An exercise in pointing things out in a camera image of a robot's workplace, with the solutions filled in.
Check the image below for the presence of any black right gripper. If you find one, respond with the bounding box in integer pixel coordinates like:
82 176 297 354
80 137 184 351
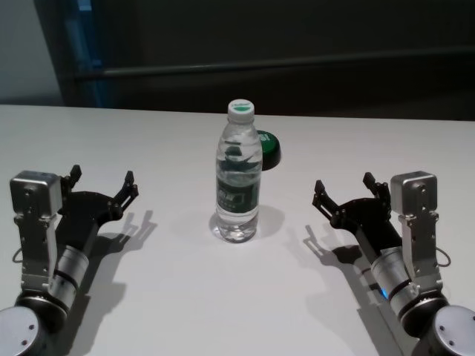
312 171 402 257

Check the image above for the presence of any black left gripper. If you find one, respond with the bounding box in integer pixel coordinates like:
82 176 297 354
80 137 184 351
54 164 140 257

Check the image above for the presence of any clear water bottle green label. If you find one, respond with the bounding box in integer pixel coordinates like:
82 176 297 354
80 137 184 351
214 99 263 244

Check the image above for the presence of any green YES button black base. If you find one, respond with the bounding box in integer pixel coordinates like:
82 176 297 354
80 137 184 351
258 129 284 172

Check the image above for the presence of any blue vertical window strip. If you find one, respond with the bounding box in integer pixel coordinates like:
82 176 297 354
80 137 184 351
76 0 112 108

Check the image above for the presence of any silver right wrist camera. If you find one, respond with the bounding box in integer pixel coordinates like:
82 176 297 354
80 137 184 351
390 171 439 283

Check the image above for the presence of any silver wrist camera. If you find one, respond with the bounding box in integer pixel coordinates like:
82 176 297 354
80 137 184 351
9 170 63 294
390 171 439 283

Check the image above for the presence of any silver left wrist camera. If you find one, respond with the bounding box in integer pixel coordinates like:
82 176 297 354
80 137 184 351
9 170 63 294

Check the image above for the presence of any grey horizontal rail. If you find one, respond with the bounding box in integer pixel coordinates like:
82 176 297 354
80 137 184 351
73 51 475 82

